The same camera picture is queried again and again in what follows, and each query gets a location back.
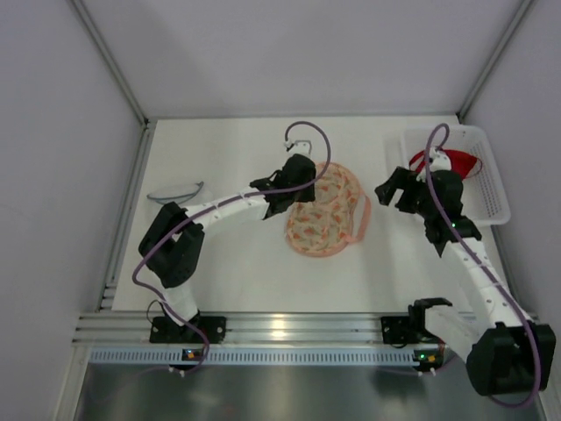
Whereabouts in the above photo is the pink floral mesh laundry bag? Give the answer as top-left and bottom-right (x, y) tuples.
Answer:
(285, 162), (372, 258)

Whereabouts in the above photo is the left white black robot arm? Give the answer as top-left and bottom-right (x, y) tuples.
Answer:
(132, 153), (327, 326)

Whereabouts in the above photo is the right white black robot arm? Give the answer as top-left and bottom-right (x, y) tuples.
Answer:
(374, 167), (557, 396)

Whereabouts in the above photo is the red bra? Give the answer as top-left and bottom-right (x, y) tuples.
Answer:
(408, 149), (483, 180)

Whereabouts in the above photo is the white plastic basket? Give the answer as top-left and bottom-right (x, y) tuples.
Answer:
(401, 125), (511, 227)

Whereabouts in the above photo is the clear plastic dome insert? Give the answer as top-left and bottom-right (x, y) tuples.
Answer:
(146, 181), (214, 207)

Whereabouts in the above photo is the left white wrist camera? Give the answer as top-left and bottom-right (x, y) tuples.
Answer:
(283, 139), (312, 158)

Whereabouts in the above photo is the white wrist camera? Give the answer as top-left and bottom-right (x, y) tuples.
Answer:
(283, 139), (312, 158)
(420, 147), (451, 181)

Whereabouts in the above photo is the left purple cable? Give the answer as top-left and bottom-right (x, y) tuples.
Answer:
(131, 120), (332, 374)

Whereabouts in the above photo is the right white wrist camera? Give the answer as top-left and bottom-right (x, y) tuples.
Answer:
(420, 147), (451, 181)

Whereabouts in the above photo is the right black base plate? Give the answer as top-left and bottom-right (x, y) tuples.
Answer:
(380, 297), (452, 349)

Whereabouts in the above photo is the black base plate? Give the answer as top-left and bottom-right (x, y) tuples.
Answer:
(380, 297), (452, 349)
(149, 315), (227, 344)

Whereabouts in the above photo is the aluminium mounting rail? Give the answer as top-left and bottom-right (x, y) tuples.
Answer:
(69, 311), (547, 347)

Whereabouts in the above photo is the grey slotted cable duct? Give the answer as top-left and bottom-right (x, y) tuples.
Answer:
(89, 347), (442, 367)

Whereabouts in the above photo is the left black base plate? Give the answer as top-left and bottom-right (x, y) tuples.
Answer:
(149, 315), (227, 344)

